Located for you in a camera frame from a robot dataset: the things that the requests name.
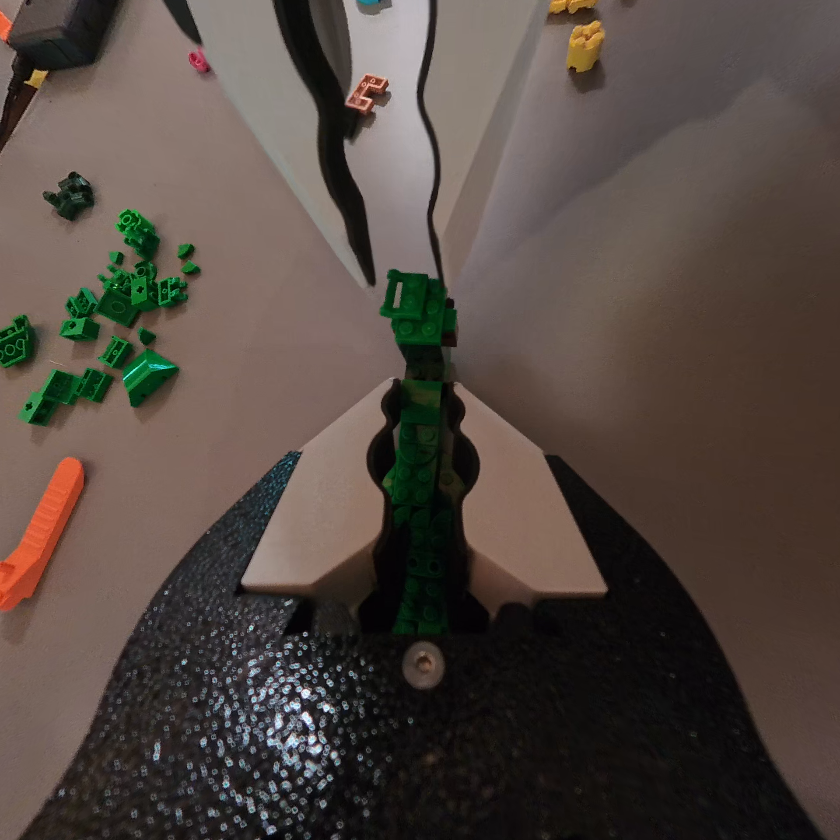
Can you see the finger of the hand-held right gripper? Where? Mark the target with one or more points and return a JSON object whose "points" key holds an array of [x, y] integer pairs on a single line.
{"points": [[485, 79], [262, 72]]}

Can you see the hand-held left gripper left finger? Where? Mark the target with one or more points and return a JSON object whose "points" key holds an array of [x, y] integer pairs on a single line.
{"points": [[308, 518]]}

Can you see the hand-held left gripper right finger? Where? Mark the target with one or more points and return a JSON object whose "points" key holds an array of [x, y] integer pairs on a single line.
{"points": [[531, 518]]}

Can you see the green toy brick assembly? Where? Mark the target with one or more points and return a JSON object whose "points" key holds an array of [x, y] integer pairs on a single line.
{"points": [[420, 459]]}

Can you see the small green clip plate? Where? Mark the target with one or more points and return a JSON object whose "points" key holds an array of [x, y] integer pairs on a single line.
{"points": [[401, 294]]}

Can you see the small pink toy piece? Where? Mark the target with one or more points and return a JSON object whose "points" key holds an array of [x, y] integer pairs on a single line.
{"points": [[199, 60]]}

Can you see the yellow round toy brick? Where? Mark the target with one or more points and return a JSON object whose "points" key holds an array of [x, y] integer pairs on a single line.
{"points": [[584, 46]]}

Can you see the salmon angled toy plate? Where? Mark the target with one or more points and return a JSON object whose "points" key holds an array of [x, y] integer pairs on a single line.
{"points": [[364, 93]]}

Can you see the yellow toy pieces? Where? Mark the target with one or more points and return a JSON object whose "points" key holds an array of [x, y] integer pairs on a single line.
{"points": [[571, 5]]}

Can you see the dark grey box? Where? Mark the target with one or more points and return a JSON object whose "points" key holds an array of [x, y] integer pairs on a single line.
{"points": [[59, 29]]}

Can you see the dark green toy brick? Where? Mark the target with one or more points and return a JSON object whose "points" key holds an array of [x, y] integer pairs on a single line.
{"points": [[69, 195]]}

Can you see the orange brick separator tool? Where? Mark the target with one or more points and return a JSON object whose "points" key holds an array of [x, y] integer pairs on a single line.
{"points": [[46, 518]]}

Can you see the pile of green bricks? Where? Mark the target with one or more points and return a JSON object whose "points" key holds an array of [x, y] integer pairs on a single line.
{"points": [[118, 305]]}

